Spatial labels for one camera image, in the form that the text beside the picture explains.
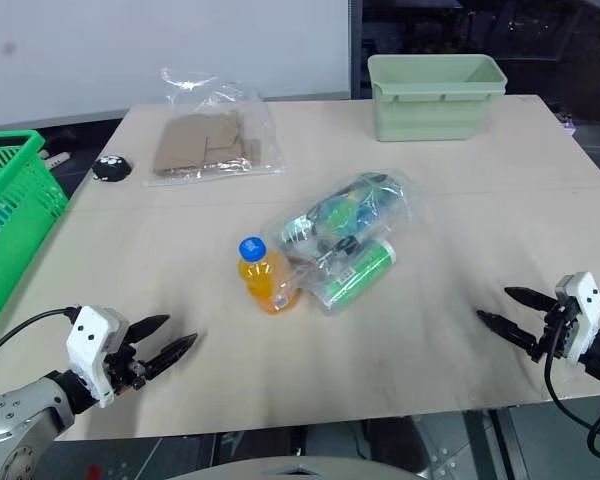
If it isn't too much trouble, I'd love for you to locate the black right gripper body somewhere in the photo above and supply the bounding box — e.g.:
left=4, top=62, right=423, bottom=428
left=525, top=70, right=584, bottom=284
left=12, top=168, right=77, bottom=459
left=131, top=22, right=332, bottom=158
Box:
left=529, top=299, right=582, bottom=362

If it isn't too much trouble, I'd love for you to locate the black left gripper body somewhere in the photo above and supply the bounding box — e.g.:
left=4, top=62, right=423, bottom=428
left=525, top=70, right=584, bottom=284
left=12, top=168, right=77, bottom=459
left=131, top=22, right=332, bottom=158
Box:
left=104, top=341, right=149, bottom=397

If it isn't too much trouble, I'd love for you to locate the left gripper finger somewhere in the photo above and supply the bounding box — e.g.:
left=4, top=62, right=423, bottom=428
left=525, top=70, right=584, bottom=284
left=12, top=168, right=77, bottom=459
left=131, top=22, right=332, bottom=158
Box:
left=144, top=333, right=199, bottom=381
left=127, top=314, right=171, bottom=345

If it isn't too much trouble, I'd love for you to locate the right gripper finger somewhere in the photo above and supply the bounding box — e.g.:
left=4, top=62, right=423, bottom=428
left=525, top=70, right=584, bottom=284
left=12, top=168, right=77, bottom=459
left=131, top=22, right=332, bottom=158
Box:
left=475, top=309, right=539, bottom=358
left=503, top=286, right=557, bottom=313

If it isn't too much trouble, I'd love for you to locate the green plastic shopping basket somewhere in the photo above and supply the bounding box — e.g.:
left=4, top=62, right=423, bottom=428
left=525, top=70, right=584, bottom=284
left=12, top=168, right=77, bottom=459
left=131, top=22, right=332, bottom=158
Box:
left=0, top=129, right=70, bottom=342

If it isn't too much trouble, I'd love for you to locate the orange juice bottle blue cap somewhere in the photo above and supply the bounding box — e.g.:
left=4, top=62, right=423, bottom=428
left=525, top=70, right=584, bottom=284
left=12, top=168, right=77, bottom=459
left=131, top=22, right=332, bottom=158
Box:
left=237, top=236, right=302, bottom=317

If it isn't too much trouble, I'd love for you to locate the black round paw-print object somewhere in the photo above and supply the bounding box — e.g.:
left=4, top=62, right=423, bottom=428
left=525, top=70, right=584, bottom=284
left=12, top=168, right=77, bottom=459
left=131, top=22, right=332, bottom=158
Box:
left=91, top=155, right=132, bottom=183

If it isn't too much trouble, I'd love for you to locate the clear bag with cans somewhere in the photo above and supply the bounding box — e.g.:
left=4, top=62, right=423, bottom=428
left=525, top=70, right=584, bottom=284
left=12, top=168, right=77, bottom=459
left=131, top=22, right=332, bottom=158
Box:
left=261, top=168, right=427, bottom=318

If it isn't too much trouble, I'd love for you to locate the grey robot torso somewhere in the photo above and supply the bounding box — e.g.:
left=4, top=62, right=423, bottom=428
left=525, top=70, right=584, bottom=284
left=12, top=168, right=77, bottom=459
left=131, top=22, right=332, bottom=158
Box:
left=169, top=453, right=422, bottom=480

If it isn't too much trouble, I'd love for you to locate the folded brown cardboard piece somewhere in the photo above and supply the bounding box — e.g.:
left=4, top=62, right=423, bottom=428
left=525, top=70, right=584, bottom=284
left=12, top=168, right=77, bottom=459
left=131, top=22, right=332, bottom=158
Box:
left=152, top=113, right=264, bottom=177

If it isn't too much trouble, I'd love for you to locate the beige stick-shaped object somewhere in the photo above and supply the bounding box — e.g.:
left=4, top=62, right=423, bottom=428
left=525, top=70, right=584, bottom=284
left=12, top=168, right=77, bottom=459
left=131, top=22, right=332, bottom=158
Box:
left=40, top=149, right=73, bottom=172

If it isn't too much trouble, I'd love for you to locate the blue green drink can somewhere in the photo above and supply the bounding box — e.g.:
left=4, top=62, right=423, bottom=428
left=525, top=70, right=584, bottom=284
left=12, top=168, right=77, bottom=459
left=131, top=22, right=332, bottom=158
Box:
left=279, top=172, right=412, bottom=251

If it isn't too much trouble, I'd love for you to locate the pale green plastic bin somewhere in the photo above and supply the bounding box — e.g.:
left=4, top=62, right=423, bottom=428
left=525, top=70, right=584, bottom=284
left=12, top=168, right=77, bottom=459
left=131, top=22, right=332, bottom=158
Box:
left=367, top=53, right=509, bottom=144

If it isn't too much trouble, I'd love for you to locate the clear bag with cardboard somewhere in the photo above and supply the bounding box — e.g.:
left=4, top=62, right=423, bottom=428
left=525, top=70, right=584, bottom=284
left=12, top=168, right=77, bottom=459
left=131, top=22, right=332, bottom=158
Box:
left=144, top=66, right=287, bottom=188

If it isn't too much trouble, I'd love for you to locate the white board panel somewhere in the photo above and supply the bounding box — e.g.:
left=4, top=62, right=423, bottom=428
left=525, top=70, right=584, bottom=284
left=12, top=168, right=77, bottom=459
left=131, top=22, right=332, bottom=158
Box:
left=0, top=0, right=354, bottom=129

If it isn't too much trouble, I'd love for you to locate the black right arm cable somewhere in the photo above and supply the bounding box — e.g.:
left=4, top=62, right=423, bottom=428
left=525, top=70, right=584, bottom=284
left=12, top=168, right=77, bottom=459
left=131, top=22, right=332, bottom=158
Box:
left=543, top=309, right=600, bottom=457

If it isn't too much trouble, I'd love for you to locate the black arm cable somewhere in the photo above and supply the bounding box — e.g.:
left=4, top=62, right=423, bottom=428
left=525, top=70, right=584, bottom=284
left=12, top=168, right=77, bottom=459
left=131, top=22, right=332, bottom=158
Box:
left=0, top=306, right=79, bottom=369
left=543, top=309, right=600, bottom=457

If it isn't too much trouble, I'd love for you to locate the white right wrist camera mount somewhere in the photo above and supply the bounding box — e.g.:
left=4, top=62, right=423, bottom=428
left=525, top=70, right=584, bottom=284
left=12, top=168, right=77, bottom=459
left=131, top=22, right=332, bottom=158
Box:
left=554, top=271, right=600, bottom=367

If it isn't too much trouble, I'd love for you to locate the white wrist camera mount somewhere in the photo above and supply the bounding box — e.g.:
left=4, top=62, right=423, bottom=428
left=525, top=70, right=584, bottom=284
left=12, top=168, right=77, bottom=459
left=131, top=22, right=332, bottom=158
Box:
left=65, top=305, right=130, bottom=407
left=554, top=271, right=600, bottom=367

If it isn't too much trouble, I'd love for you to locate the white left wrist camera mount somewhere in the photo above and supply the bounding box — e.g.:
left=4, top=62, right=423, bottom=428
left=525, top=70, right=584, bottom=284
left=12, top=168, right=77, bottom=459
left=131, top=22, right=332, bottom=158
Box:
left=65, top=305, right=130, bottom=407

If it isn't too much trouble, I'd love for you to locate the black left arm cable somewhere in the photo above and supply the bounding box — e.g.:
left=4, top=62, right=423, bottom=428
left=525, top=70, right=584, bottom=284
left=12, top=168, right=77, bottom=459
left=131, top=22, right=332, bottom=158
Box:
left=0, top=306, right=79, bottom=369

